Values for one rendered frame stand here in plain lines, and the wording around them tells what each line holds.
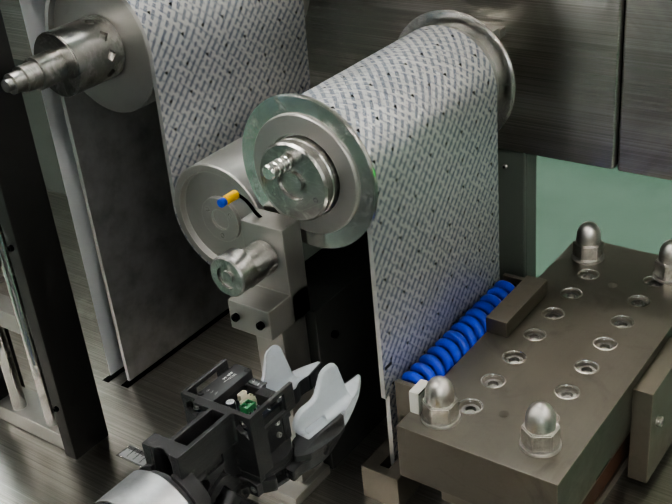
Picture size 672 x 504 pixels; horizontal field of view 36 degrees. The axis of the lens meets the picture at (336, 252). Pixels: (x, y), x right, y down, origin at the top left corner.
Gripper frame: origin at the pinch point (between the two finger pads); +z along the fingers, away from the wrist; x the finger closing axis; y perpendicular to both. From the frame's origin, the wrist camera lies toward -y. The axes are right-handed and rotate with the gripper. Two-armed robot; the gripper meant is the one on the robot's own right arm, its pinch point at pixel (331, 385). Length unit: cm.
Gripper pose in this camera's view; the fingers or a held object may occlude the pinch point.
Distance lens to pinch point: 90.6
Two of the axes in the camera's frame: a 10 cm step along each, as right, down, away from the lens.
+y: -1.1, -8.7, -4.7
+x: -8.1, -2.0, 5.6
